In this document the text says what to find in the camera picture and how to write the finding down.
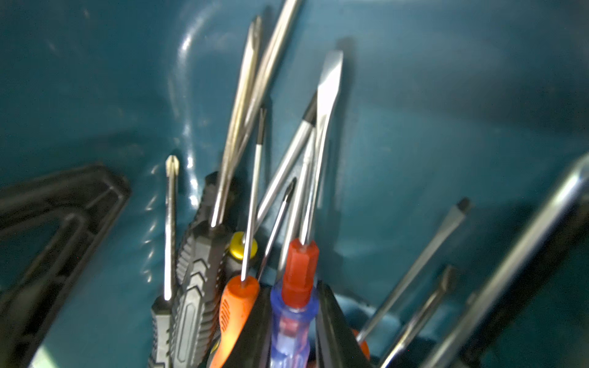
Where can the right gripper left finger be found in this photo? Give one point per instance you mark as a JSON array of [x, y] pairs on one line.
[[252, 349]]

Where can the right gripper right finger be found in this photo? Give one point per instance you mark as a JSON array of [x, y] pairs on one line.
[[336, 345]]

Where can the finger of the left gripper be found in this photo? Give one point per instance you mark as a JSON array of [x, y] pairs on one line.
[[86, 202]]

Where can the teal plastic storage box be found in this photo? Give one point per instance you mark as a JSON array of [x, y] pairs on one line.
[[439, 101]]

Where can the orange handle screwdriver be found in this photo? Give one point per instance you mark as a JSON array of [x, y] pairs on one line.
[[241, 291]]

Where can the slim black handle screwdriver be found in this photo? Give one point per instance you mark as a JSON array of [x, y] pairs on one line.
[[162, 307]]

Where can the black grey handle screwdriver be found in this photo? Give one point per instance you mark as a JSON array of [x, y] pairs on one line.
[[196, 307]]

